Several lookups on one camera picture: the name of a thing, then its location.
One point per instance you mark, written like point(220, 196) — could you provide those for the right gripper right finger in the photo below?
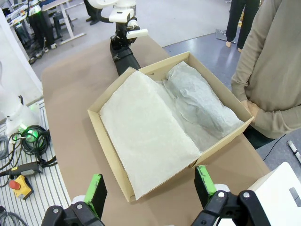
point(204, 183)

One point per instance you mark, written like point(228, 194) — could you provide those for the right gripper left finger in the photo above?
point(96, 195)

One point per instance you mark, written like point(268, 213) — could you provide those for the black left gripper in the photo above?
point(122, 30)

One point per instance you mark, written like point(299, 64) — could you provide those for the black leather buckle shoe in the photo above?
point(127, 61)

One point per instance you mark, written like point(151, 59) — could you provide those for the brown cardboard shoe box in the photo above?
point(164, 66)

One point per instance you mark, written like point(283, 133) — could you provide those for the white tissue paper sheet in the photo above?
point(145, 131)

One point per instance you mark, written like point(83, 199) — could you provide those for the paper-wrapped dark object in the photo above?
point(200, 101)

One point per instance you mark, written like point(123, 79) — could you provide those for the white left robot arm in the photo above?
point(120, 16)

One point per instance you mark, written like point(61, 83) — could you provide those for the person's left forearm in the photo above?
point(277, 122)

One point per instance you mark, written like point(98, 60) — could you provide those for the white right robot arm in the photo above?
point(16, 113)

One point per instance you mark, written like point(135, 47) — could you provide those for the person's right forearm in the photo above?
point(237, 87)

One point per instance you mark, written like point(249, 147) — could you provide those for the white box lid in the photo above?
point(277, 188)

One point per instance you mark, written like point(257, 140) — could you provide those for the yellow emergency stop button box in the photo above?
point(21, 187)

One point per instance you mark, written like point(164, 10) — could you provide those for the person's left hand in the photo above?
point(254, 110)

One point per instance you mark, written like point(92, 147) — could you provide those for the person's right hand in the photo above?
point(244, 104)

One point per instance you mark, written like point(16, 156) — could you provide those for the background person's dark legs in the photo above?
point(90, 11)

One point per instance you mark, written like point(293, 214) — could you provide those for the white-legged background desk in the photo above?
point(63, 7)

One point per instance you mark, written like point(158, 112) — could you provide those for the mannequin in white jacket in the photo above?
point(237, 18)

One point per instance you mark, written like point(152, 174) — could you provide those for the person in beige sweater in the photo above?
point(277, 58)

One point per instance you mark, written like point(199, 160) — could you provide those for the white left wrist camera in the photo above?
point(137, 33)

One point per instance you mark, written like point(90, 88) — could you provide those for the slotted aluminium base plate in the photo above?
point(47, 188)

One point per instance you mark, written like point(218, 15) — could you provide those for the grey mannequin base plate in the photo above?
point(221, 34)

